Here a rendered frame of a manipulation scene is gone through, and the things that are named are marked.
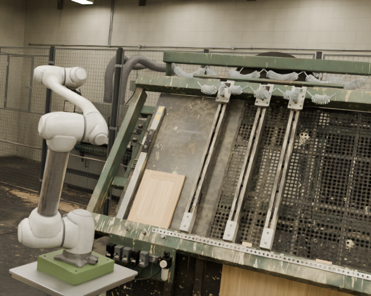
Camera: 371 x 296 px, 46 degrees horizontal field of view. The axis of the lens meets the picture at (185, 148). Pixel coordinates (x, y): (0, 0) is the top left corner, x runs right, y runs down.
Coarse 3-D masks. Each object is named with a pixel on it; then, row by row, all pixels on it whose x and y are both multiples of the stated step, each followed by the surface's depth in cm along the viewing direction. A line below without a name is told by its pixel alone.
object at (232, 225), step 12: (264, 84) 306; (264, 108) 316; (264, 120) 316; (252, 132) 309; (252, 144) 308; (252, 156) 299; (252, 168) 301; (240, 180) 293; (240, 192) 293; (240, 204) 284; (240, 216) 286; (228, 228) 278; (228, 240) 275
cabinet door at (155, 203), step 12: (144, 180) 319; (156, 180) 317; (168, 180) 314; (180, 180) 311; (144, 192) 314; (156, 192) 312; (168, 192) 309; (180, 192) 308; (144, 204) 309; (156, 204) 307; (168, 204) 304; (132, 216) 307; (144, 216) 304; (156, 216) 302; (168, 216) 300; (168, 228) 297
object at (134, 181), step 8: (160, 120) 342; (152, 128) 338; (152, 144) 334; (144, 152) 329; (144, 160) 326; (136, 168) 324; (136, 176) 320; (136, 184) 319; (128, 192) 315; (128, 200) 312; (120, 208) 310; (128, 208) 312; (120, 216) 307
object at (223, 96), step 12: (228, 96) 325; (216, 120) 322; (216, 132) 317; (216, 144) 317; (204, 156) 309; (204, 168) 305; (204, 180) 303; (192, 192) 298; (192, 204) 297; (192, 216) 289; (180, 228) 287; (192, 228) 292
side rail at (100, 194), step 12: (144, 96) 364; (132, 108) 352; (132, 120) 350; (120, 132) 343; (132, 132) 353; (120, 144) 338; (108, 156) 335; (120, 156) 340; (108, 168) 329; (108, 180) 328; (96, 192) 321; (108, 192) 330; (96, 204) 317
